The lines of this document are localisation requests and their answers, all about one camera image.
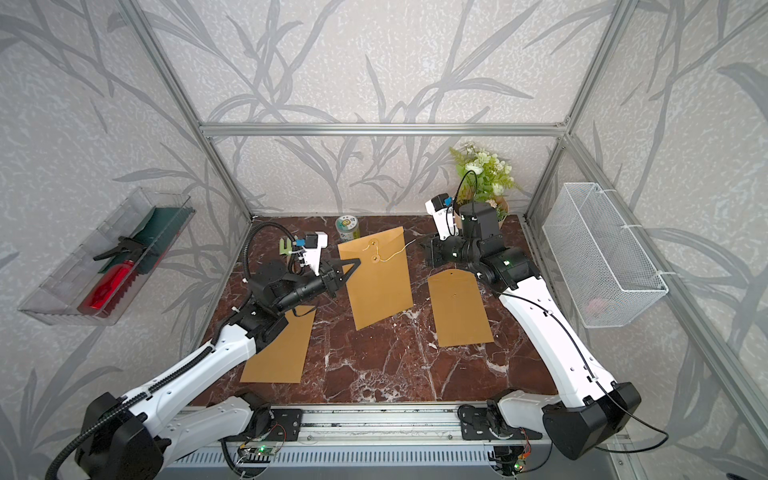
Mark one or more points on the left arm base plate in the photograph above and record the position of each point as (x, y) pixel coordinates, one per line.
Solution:
(273, 425)

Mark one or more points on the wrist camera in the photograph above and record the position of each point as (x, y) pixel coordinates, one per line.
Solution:
(309, 249)
(440, 208)

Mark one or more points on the kraft file bag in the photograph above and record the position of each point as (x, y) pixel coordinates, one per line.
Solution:
(458, 309)
(282, 362)
(381, 287)

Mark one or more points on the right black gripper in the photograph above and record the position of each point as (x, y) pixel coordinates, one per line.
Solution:
(435, 246)

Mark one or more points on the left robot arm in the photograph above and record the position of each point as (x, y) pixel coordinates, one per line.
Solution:
(134, 436)

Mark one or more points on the right circuit board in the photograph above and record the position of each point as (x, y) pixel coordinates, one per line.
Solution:
(510, 461)

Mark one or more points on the peach flower pot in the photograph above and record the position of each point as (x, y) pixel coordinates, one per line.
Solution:
(502, 209)

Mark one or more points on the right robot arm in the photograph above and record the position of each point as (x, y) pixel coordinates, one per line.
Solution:
(578, 377)

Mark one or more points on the left circuit board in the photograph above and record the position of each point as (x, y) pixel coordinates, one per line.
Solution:
(251, 453)

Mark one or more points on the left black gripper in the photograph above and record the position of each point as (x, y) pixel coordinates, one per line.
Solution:
(327, 279)

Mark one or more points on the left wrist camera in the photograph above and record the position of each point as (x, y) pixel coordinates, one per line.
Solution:
(309, 249)

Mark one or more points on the small labelled tin can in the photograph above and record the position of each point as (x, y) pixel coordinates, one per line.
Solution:
(348, 228)

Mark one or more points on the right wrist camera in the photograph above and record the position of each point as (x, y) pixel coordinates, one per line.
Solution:
(440, 208)

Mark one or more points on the circuit board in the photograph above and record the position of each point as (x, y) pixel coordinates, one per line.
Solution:
(251, 453)
(510, 461)

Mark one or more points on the green artificial plant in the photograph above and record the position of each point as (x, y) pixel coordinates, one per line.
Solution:
(483, 175)

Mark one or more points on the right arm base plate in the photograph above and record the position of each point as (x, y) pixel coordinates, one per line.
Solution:
(486, 423)

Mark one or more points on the green garden hand fork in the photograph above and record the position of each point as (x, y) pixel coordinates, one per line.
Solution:
(286, 247)

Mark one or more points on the green dustpan scoop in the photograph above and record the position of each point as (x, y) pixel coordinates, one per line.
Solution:
(148, 243)

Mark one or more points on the clear plastic wall bin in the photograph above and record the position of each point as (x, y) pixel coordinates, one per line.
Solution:
(55, 300)

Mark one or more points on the white wire mesh basket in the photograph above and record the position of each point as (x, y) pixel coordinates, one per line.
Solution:
(609, 275)

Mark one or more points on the aluminium front rail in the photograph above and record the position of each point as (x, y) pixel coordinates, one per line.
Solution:
(372, 423)

